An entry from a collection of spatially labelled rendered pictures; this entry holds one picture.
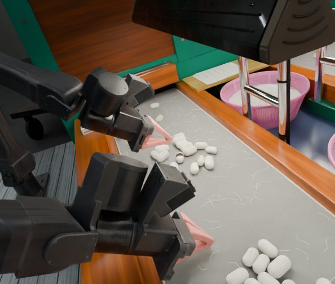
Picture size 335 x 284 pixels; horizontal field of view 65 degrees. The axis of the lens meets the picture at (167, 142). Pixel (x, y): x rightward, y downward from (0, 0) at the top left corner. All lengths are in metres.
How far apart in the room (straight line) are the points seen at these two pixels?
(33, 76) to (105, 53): 0.48
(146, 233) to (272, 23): 0.27
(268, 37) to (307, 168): 0.35
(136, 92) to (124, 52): 0.50
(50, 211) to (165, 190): 0.13
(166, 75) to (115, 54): 0.20
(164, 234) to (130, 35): 0.79
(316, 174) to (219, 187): 0.18
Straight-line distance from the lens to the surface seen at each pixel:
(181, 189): 0.34
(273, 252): 0.45
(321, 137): 0.82
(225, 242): 0.49
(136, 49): 1.03
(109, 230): 0.35
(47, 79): 0.57
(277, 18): 0.27
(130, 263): 0.47
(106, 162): 0.32
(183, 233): 0.38
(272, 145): 0.64
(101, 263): 0.49
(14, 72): 0.60
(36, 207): 0.32
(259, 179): 0.58
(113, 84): 0.49
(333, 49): 1.28
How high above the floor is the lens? 1.13
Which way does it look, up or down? 31 degrees down
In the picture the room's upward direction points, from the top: 16 degrees counter-clockwise
